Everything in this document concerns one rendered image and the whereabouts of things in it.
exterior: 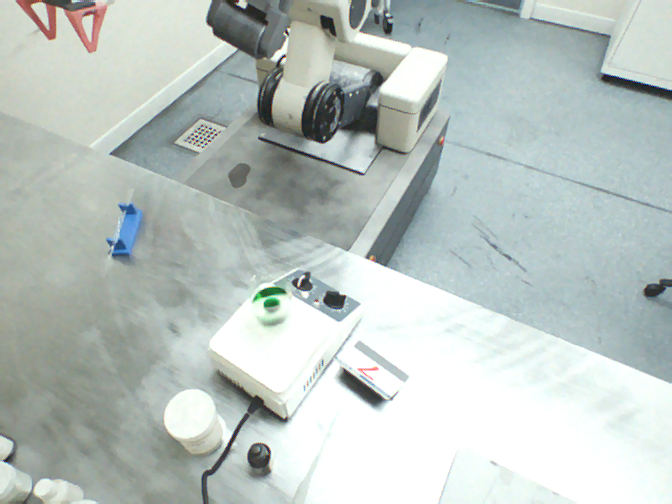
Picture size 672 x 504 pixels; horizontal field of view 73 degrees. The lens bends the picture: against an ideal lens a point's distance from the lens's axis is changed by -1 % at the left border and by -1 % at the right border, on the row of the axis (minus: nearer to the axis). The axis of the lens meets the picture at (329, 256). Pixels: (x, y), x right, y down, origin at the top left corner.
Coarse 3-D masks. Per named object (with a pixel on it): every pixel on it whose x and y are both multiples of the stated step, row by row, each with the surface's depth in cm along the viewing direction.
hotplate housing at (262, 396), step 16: (288, 272) 72; (352, 320) 65; (336, 336) 62; (208, 352) 60; (320, 352) 60; (224, 368) 60; (304, 368) 58; (320, 368) 62; (240, 384) 61; (256, 384) 58; (304, 384) 59; (256, 400) 59; (272, 400) 57; (288, 400) 56; (288, 416) 60
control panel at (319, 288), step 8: (296, 272) 71; (312, 280) 71; (320, 288) 69; (328, 288) 70; (296, 296) 65; (304, 296) 66; (312, 296) 67; (320, 296) 67; (312, 304) 65; (320, 304) 65; (352, 304) 68; (360, 304) 68; (328, 312) 64; (336, 312) 65; (344, 312) 65; (336, 320) 63
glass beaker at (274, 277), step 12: (252, 276) 56; (264, 276) 57; (276, 276) 57; (252, 288) 57; (288, 288) 56; (288, 300) 55; (252, 312) 58; (264, 312) 55; (276, 312) 55; (288, 312) 57; (264, 324) 57; (276, 324) 57; (288, 324) 59
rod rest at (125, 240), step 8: (120, 208) 81; (128, 208) 81; (128, 216) 82; (136, 216) 82; (128, 224) 81; (136, 224) 81; (120, 232) 80; (128, 232) 80; (136, 232) 81; (120, 240) 76; (128, 240) 79; (120, 248) 78; (128, 248) 78
